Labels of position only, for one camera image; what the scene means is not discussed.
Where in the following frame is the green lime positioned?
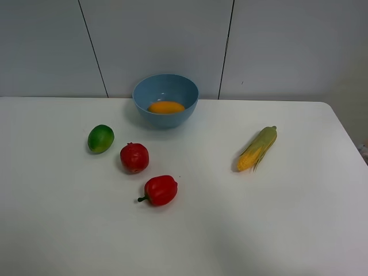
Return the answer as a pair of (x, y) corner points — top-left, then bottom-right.
(87, 125), (114, 154)

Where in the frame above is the yellow mango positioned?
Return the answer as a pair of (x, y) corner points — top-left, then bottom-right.
(147, 101), (185, 114)

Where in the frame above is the red pomegranate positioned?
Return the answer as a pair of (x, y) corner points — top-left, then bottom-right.
(120, 143), (150, 174)

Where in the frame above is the blue plastic bowl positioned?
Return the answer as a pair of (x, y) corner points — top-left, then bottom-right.
(132, 74), (199, 129)

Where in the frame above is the corn cob with husk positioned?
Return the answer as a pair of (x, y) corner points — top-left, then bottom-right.
(236, 126), (277, 172)

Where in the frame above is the red bell pepper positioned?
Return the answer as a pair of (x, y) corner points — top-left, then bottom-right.
(137, 175), (178, 206)

